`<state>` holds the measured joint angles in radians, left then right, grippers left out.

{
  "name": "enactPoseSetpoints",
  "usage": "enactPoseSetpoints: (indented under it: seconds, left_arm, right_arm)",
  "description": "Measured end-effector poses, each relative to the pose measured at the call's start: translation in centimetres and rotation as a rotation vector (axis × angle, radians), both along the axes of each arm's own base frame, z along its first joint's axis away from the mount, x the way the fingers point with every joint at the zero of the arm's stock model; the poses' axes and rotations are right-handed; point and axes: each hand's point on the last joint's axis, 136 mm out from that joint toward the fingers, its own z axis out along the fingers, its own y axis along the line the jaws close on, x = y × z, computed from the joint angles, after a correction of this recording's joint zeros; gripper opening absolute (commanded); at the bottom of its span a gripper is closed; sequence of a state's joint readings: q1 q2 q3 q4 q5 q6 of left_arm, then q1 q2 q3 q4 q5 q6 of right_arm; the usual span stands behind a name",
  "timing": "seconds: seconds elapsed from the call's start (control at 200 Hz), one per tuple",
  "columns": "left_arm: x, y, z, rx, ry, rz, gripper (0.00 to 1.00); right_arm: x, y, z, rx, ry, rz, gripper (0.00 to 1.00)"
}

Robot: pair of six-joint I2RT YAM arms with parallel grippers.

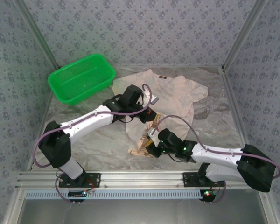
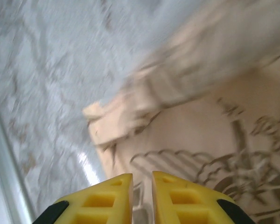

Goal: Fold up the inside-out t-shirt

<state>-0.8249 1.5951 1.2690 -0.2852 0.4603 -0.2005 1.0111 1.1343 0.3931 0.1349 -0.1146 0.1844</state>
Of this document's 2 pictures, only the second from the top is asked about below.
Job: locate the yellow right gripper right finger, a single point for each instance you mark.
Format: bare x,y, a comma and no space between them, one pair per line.
184,205

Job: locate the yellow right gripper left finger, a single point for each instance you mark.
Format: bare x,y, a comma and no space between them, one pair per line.
102,205

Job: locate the beige printed t-shirt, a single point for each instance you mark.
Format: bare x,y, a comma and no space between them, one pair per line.
200,116

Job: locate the aluminium table edge rail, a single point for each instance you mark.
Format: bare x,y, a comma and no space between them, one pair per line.
0,175

